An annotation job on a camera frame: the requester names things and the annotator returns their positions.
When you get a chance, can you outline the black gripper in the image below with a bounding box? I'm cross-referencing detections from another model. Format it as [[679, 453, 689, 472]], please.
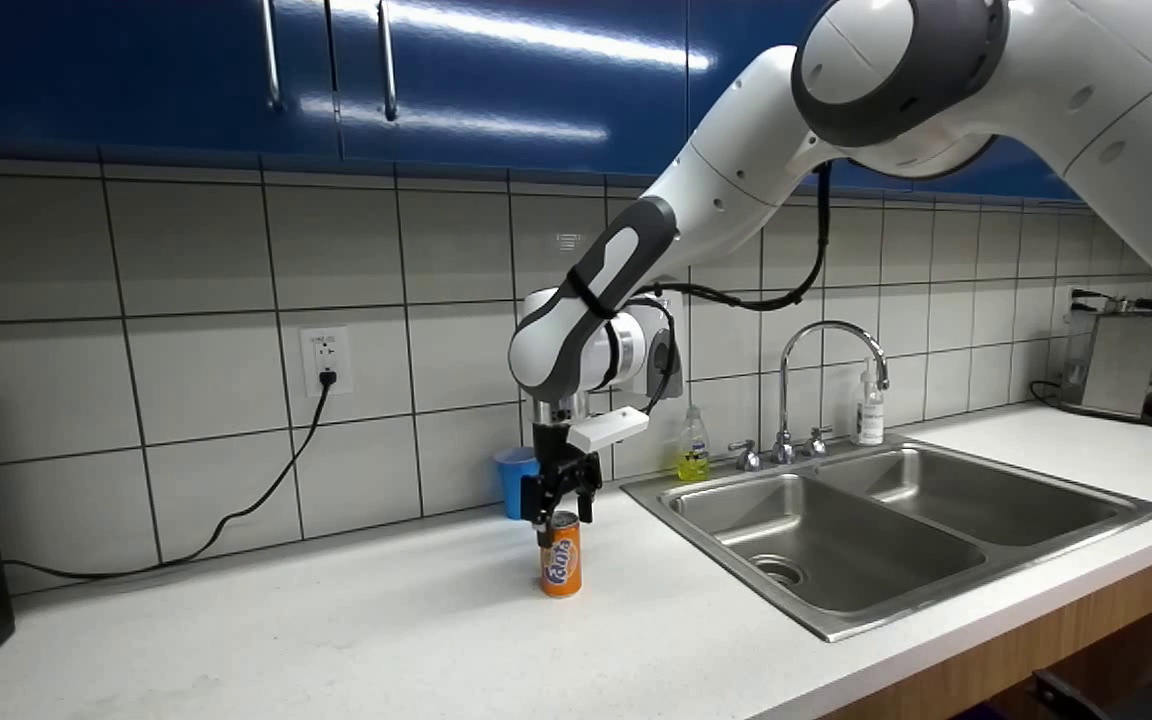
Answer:
[[518, 420, 604, 554]]

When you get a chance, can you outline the orange soda can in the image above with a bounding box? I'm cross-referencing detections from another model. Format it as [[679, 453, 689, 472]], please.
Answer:
[[536, 509, 587, 599]]

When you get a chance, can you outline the stainless steel double sink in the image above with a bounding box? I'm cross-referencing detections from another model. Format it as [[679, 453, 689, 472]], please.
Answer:
[[618, 437, 1152, 650]]

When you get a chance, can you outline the blue plastic cup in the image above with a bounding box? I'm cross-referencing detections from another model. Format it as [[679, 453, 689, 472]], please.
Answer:
[[493, 443, 545, 526]]

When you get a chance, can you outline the yellow-green dish soap bottle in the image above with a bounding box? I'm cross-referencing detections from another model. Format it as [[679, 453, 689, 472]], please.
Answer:
[[668, 403, 720, 489]]

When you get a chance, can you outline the chrome gooseneck faucet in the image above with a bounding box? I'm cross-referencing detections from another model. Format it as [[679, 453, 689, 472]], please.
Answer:
[[727, 316, 897, 472]]

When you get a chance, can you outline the small white bottle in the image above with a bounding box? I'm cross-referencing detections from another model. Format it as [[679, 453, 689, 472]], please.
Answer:
[[851, 364, 891, 449]]

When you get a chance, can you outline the wooden base cabinet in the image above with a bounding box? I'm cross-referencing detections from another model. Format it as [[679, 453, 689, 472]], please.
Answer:
[[820, 536, 1152, 720]]

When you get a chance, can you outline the silver metal countertop appliance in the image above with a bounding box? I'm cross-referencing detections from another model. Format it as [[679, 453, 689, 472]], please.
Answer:
[[1067, 283, 1152, 433]]

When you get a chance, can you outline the black chair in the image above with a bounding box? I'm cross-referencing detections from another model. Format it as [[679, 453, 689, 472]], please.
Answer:
[[953, 669, 1152, 720]]

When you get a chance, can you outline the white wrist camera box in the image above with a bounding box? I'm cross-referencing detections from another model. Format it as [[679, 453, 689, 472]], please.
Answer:
[[563, 403, 653, 458]]

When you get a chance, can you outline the white wall soap dispenser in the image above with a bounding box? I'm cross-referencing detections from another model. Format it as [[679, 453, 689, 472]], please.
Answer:
[[638, 292, 693, 403]]

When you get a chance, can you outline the white wall power outlet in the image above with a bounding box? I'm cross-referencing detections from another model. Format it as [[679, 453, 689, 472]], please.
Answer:
[[300, 325, 357, 398]]

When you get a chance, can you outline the black power cord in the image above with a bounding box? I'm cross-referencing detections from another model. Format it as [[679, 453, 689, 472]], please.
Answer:
[[0, 370, 339, 587]]

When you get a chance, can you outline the silver cabinet door handle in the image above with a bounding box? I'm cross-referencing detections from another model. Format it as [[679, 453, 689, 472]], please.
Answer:
[[373, 0, 404, 125], [254, 0, 286, 111]]

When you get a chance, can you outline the blue wall cabinet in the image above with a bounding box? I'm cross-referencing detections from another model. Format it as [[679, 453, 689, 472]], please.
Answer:
[[0, 0, 1079, 205]]

